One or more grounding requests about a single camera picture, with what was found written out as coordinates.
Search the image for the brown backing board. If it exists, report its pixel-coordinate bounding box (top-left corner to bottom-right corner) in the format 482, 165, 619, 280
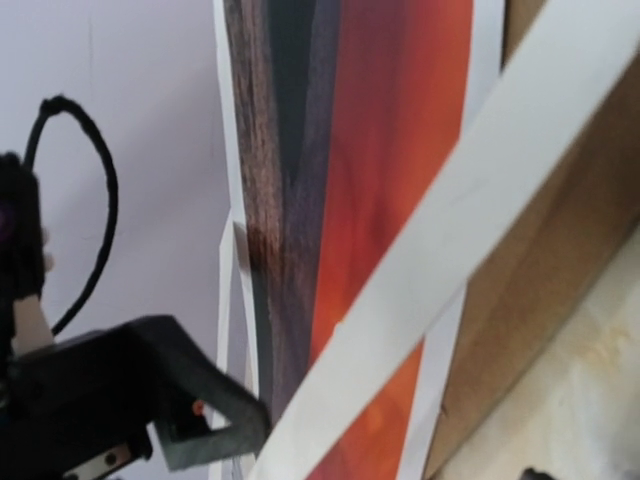
422, 0, 640, 480

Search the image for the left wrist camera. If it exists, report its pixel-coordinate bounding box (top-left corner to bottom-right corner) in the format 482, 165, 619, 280
1, 152, 54, 362

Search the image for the white mat board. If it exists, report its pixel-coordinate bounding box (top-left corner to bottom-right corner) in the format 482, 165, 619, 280
250, 1, 639, 480

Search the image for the red and dark photo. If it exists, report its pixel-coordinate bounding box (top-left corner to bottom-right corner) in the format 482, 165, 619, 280
214, 1, 505, 420

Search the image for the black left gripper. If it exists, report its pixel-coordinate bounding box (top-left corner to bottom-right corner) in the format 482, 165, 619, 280
1, 315, 271, 479

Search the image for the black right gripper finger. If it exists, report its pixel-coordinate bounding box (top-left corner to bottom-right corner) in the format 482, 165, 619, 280
519, 467, 556, 480

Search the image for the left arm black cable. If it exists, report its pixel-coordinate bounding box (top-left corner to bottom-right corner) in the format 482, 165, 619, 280
22, 95, 120, 337

